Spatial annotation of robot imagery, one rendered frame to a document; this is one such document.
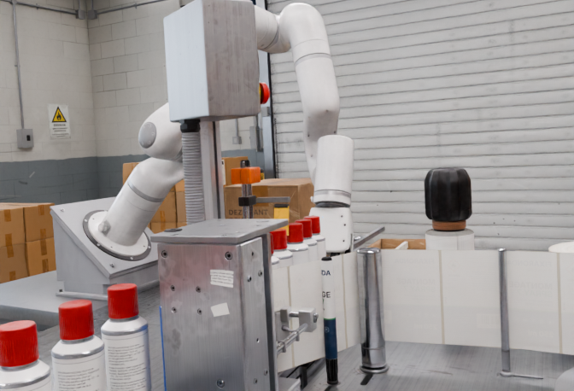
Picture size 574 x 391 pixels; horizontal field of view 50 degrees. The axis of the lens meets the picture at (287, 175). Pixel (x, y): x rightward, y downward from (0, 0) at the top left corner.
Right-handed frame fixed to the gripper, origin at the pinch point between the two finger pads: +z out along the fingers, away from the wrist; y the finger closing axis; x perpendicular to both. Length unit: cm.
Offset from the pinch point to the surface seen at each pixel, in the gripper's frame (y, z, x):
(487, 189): -2, -127, 401
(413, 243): 0, -24, 92
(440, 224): 26.8, -7.9, -18.1
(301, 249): 2.2, -2.4, -21.5
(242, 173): -7.7, -15.1, -29.2
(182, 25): -11, -35, -49
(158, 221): -253, -74, 292
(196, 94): -8, -23, -48
